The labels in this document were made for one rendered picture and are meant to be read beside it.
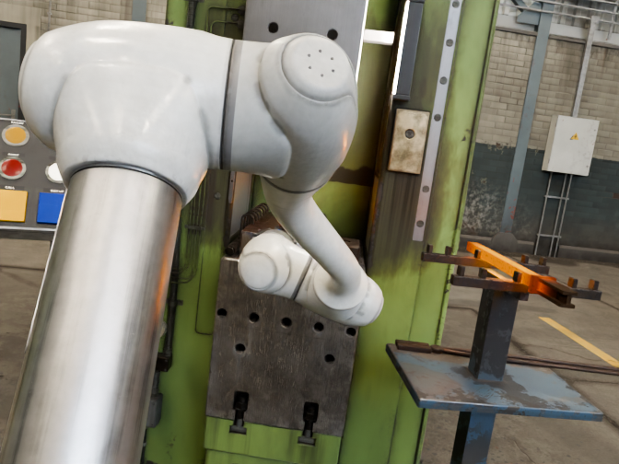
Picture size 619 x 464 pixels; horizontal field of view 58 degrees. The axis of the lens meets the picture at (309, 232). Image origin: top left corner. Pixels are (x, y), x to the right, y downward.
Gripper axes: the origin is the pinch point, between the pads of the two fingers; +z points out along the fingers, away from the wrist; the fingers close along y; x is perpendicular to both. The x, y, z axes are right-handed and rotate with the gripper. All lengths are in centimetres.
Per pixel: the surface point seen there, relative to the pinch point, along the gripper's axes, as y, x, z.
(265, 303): -2.9, -19.3, -1.1
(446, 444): 73, -102, 88
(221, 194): -21.9, 4.5, 19.9
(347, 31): 9, 51, 6
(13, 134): -66, 16, -11
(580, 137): 321, 57, 649
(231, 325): -11.3, -26.7, -1.1
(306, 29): -2, 51, 6
